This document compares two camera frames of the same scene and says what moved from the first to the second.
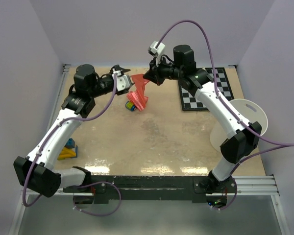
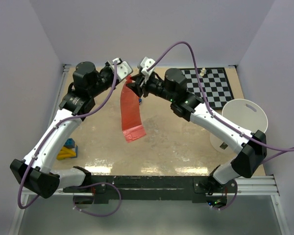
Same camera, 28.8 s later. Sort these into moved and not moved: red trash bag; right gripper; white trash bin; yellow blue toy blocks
Moved: red trash bag; right gripper
Not moved: white trash bin; yellow blue toy blocks
